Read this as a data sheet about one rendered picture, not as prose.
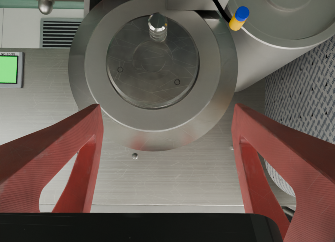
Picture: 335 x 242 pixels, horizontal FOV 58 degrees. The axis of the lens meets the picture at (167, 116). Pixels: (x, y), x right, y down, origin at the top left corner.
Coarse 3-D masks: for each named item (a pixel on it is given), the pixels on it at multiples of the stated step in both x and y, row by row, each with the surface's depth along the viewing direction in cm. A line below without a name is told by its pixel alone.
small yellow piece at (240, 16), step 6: (216, 0) 23; (216, 6) 23; (222, 12) 22; (240, 12) 19; (246, 12) 19; (228, 18) 22; (234, 18) 20; (240, 18) 20; (246, 18) 20; (234, 24) 21; (240, 24) 20
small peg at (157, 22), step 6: (156, 12) 22; (150, 18) 22; (156, 18) 22; (162, 18) 22; (150, 24) 22; (156, 24) 22; (162, 24) 22; (150, 30) 22; (156, 30) 22; (162, 30) 22; (150, 36) 24; (156, 36) 23; (162, 36) 23
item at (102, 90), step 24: (144, 0) 26; (120, 24) 25; (192, 24) 26; (96, 48) 25; (216, 48) 25; (96, 72) 25; (216, 72) 25; (96, 96) 25; (120, 96) 25; (192, 96) 25; (120, 120) 25; (144, 120) 25; (168, 120) 25
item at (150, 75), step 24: (144, 24) 24; (168, 24) 24; (120, 48) 24; (144, 48) 25; (168, 48) 25; (192, 48) 24; (120, 72) 24; (144, 72) 25; (168, 72) 24; (192, 72) 24; (144, 96) 24; (168, 96) 24
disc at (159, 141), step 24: (120, 0) 27; (96, 24) 26; (216, 24) 27; (72, 48) 26; (72, 72) 26; (216, 96) 26; (192, 120) 26; (216, 120) 26; (120, 144) 26; (144, 144) 26; (168, 144) 26
